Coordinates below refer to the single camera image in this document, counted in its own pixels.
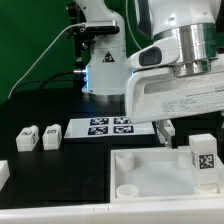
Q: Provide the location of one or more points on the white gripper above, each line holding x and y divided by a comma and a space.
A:
154, 95

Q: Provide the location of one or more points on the white square tabletop part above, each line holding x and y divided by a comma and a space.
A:
157, 174

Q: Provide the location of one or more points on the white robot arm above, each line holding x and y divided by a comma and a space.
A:
180, 74

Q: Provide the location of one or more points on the white sheet with tags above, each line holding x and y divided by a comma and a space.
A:
106, 127

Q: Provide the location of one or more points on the white left corner block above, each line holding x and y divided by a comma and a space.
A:
4, 173

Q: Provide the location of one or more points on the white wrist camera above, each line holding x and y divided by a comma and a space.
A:
161, 53

